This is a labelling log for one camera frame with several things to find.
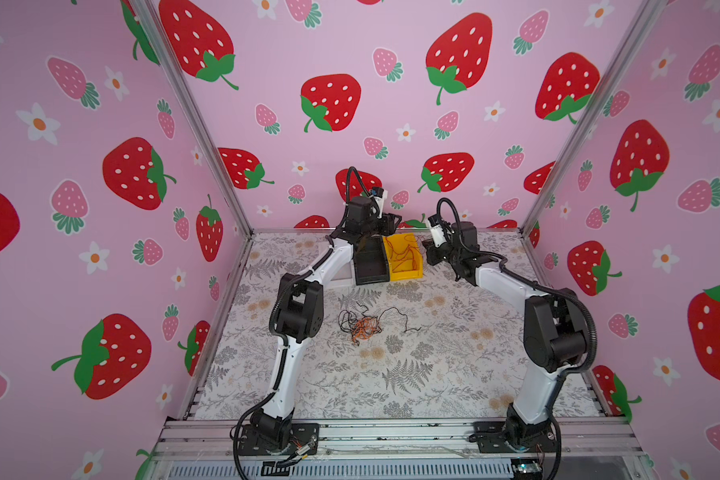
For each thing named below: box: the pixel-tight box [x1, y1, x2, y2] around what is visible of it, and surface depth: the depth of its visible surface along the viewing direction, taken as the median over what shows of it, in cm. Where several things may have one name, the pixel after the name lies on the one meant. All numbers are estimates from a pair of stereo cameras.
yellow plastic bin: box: [382, 233, 424, 282], surface depth 109 cm
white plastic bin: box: [323, 259, 357, 289], surface depth 103 cm
